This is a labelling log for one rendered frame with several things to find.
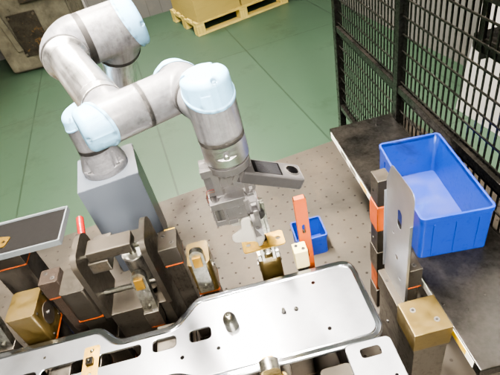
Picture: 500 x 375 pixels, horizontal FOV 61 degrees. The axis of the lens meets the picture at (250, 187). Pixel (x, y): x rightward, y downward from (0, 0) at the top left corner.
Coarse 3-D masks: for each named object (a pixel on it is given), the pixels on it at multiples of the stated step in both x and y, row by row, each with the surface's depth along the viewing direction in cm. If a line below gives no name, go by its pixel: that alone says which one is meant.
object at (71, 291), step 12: (72, 276) 111; (60, 288) 108; (72, 288) 108; (72, 300) 108; (84, 300) 109; (84, 312) 112; (96, 312) 112; (96, 324) 117; (108, 324) 118; (120, 336) 122; (132, 348) 130; (120, 360) 129
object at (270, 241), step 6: (264, 234) 84; (270, 234) 85; (276, 234) 85; (282, 234) 84; (264, 240) 83; (270, 240) 84; (276, 240) 83; (282, 240) 83; (252, 246) 83; (258, 246) 83; (264, 246) 83; (270, 246) 83; (246, 252) 82
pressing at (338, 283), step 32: (256, 288) 107; (288, 288) 105; (320, 288) 103; (352, 288) 102; (192, 320) 103; (256, 320) 100; (288, 320) 98; (320, 320) 97; (352, 320) 95; (32, 352) 105; (64, 352) 103; (160, 352) 98; (192, 352) 97; (224, 352) 95; (256, 352) 94; (288, 352) 92; (320, 352) 91
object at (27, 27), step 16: (0, 0) 503; (16, 0) 505; (32, 0) 500; (48, 0) 510; (64, 0) 512; (80, 0) 569; (0, 16) 513; (16, 16) 515; (32, 16) 517; (48, 16) 521; (0, 32) 524; (16, 32) 526; (32, 32) 528; (0, 48) 536; (16, 48) 536; (32, 48) 540; (16, 64) 551; (32, 64) 553
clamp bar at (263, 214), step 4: (260, 200) 99; (260, 204) 99; (260, 208) 97; (264, 208) 99; (260, 212) 96; (264, 212) 97; (260, 216) 97; (264, 216) 100; (260, 220) 102; (264, 220) 101; (264, 224) 103; (268, 224) 102; (264, 228) 103; (268, 228) 102; (264, 232) 104; (268, 232) 103; (272, 248) 105; (260, 252) 106; (272, 252) 106; (264, 256) 106; (264, 260) 107
